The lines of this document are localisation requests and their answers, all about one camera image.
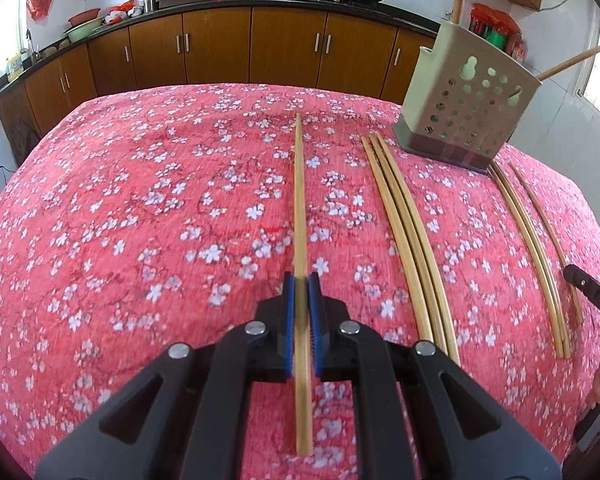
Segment grey perforated chopstick holder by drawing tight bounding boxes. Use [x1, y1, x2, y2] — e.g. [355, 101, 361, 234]
[393, 22, 543, 175]

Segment red and white bag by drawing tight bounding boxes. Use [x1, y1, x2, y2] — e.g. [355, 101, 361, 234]
[105, 1, 143, 25]

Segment wooden base cabinets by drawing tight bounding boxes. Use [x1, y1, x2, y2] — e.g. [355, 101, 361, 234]
[0, 7, 438, 136]

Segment yellow dish soap bottle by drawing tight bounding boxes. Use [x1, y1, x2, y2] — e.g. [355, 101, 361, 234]
[6, 52, 25, 83]

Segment red floral tablecloth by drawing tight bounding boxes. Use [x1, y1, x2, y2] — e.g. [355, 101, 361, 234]
[0, 82, 600, 480]

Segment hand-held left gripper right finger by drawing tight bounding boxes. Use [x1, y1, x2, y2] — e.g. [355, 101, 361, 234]
[307, 274, 563, 480]

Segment red plastic bag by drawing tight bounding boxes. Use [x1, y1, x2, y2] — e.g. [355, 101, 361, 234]
[26, 0, 57, 23]

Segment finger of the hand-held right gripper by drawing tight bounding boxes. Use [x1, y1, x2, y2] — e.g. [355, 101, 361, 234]
[562, 264, 600, 333]

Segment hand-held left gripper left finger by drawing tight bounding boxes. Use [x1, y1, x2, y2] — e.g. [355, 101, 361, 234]
[35, 272, 297, 480]

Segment green basin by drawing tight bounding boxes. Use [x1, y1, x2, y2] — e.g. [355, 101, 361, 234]
[64, 17, 105, 43]

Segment red basin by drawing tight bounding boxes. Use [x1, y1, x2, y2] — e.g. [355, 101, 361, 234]
[67, 7, 102, 27]

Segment red packets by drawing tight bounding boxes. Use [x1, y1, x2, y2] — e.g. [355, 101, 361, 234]
[469, 2, 528, 61]

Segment black kitchen countertop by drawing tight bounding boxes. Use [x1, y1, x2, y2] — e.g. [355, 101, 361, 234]
[0, 0, 443, 106]

